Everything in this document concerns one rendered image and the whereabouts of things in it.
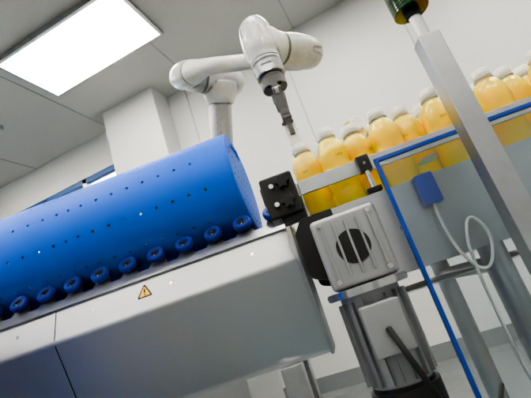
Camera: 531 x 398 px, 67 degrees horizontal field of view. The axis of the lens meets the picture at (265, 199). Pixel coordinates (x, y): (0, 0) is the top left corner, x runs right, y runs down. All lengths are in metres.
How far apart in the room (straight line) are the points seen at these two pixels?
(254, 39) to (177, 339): 0.83
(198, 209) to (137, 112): 3.65
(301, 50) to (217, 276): 0.75
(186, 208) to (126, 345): 0.34
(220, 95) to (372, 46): 2.62
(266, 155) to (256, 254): 3.14
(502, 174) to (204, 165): 0.62
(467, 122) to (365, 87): 3.31
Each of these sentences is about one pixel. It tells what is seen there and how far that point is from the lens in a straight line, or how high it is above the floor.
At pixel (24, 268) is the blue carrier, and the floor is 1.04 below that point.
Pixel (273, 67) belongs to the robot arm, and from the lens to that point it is 1.20.
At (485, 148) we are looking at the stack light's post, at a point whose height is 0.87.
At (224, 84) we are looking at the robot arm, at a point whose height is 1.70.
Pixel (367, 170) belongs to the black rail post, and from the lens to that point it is 0.83.
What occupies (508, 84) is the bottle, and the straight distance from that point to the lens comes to 1.06.
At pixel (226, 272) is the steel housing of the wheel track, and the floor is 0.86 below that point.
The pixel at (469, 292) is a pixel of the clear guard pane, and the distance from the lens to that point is 0.78.
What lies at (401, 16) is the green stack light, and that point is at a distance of 0.84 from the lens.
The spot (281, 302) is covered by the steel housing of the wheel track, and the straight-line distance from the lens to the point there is 0.91.
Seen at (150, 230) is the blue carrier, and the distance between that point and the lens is 1.01.
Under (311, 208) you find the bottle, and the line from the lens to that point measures 0.90.
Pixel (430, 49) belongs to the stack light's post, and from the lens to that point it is 0.78.
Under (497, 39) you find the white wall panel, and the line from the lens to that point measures 4.18.
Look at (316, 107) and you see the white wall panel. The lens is 4.03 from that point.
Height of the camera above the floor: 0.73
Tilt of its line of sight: 16 degrees up
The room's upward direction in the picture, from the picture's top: 19 degrees counter-clockwise
